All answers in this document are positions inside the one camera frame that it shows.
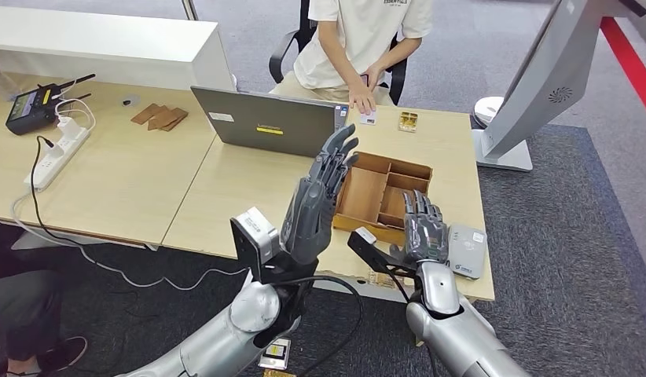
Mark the grey card reader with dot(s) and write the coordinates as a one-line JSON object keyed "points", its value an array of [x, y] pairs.
{"points": [[466, 255]]}

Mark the white counter cabinet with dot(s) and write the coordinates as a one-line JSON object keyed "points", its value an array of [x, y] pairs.
{"points": [[104, 47]]}

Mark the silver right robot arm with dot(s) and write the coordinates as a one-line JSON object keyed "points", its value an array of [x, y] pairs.
{"points": [[458, 333]]}

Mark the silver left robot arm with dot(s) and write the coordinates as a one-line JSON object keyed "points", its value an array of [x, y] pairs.
{"points": [[224, 341]]}

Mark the brown wooden piece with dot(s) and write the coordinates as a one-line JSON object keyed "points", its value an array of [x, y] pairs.
{"points": [[161, 119], [142, 113], [178, 117]]}

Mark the white and black floor card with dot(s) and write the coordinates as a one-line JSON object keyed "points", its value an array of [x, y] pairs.
{"points": [[276, 355]]}

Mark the grey laptop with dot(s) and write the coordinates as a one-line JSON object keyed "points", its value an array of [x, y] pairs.
{"points": [[260, 122]]}

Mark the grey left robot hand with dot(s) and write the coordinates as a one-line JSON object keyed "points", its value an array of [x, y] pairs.
{"points": [[307, 218]]}

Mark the white power strip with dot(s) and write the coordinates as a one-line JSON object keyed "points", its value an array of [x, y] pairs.
{"points": [[52, 164]]}

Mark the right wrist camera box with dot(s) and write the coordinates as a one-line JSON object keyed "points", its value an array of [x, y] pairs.
{"points": [[364, 249]]}

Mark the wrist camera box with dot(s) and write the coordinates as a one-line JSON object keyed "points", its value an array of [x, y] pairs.
{"points": [[364, 249], [255, 229]]}

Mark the seated person in dark trousers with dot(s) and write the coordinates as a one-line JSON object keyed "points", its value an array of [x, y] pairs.
{"points": [[21, 302]]}

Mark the black office chair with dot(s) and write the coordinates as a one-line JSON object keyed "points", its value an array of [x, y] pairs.
{"points": [[278, 54]]}

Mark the wooden compartment box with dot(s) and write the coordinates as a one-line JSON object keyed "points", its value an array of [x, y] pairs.
{"points": [[364, 195]]}

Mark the white ID card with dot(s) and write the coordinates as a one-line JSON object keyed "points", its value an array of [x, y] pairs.
{"points": [[369, 119]]}

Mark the gold patterned card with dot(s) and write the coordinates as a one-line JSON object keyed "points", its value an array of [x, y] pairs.
{"points": [[380, 281]]}

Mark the gold floor card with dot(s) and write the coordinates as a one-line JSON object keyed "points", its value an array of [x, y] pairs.
{"points": [[278, 373]]}

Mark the black handheld controller with antennas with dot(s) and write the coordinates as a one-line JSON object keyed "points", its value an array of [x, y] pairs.
{"points": [[26, 106]]}

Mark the person's left hand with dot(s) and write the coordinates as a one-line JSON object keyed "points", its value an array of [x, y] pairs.
{"points": [[374, 78]]}

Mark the metal pole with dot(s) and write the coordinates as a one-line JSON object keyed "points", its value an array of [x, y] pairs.
{"points": [[190, 8]]}

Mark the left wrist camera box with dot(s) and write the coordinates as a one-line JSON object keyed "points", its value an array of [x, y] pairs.
{"points": [[255, 229]]}

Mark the white power plug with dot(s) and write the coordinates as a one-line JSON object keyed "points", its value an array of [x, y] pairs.
{"points": [[55, 150]]}

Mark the grey monitor with stand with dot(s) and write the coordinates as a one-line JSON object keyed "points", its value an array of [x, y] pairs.
{"points": [[547, 73]]}

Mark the white usb charger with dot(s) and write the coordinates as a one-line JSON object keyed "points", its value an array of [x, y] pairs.
{"points": [[68, 126]]}

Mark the round desk grommet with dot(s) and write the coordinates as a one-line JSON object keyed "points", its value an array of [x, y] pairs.
{"points": [[129, 100]]}

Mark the small gold key card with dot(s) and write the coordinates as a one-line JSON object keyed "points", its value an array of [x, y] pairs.
{"points": [[408, 121]]}

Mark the person's right hand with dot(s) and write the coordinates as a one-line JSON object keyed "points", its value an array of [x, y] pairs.
{"points": [[362, 100]]}

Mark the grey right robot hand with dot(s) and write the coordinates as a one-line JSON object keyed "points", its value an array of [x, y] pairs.
{"points": [[427, 237]]}

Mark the white round object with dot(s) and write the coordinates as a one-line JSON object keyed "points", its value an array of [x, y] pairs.
{"points": [[487, 109]]}

